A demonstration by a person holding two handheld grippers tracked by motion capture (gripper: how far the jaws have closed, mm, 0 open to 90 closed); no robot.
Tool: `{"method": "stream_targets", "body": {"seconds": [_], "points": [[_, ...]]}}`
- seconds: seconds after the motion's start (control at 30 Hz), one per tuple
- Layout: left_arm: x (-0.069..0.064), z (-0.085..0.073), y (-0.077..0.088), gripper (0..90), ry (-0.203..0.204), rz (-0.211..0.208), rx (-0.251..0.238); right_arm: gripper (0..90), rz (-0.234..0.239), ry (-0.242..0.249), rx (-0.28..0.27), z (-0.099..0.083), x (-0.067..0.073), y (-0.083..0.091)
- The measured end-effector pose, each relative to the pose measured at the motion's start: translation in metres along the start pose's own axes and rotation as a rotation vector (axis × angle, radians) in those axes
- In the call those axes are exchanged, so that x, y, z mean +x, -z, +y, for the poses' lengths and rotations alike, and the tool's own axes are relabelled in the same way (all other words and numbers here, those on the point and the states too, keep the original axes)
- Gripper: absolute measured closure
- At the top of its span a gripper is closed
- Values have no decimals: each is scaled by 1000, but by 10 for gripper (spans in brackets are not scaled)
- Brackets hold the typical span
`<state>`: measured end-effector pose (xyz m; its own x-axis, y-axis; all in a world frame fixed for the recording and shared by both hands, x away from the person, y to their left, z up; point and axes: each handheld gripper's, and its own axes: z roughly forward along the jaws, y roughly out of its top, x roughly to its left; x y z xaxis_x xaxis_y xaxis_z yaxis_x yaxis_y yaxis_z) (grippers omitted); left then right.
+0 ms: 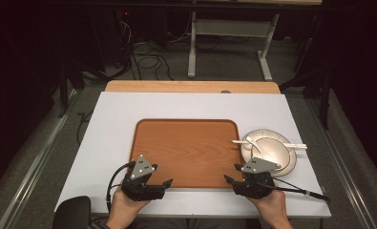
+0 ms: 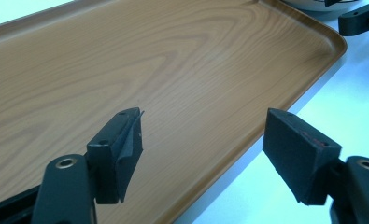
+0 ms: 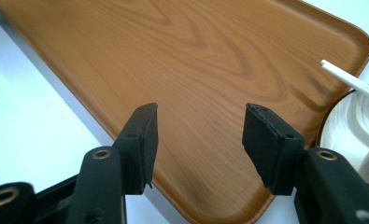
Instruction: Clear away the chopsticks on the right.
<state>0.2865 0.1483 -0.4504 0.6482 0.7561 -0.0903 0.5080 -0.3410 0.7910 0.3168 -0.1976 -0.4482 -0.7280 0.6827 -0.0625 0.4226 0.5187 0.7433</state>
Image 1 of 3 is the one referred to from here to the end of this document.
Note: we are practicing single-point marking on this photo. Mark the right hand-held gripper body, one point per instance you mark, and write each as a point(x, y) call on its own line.
point(256, 187)

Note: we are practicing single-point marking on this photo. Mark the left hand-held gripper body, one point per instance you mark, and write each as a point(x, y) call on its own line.
point(141, 168)

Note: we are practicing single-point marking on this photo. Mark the person's right hand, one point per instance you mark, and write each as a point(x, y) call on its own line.
point(270, 205)

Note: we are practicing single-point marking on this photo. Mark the person's left hand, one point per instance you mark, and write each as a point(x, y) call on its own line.
point(125, 205)

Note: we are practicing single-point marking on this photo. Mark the white plastic spoon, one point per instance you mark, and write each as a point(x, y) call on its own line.
point(255, 145)

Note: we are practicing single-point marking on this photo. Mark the wooden tray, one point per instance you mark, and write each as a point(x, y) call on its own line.
point(186, 152)

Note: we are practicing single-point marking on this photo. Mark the white paper bowl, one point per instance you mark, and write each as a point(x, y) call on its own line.
point(272, 152)

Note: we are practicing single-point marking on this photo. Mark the white wrapped chopsticks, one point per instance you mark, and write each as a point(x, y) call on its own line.
point(297, 146)

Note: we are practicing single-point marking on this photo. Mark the grey desk grommet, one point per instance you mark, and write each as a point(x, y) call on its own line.
point(225, 91)

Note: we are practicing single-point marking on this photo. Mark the black chair armrest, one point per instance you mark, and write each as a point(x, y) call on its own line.
point(71, 211)

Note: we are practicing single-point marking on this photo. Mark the black metal stand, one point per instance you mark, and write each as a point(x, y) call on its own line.
point(324, 95)
point(63, 89)

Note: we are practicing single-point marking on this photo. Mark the metal floor rail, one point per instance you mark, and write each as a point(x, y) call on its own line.
point(27, 178)
point(339, 165)

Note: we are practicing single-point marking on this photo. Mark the white metal table frame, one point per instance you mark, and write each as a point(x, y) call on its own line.
point(230, 28)

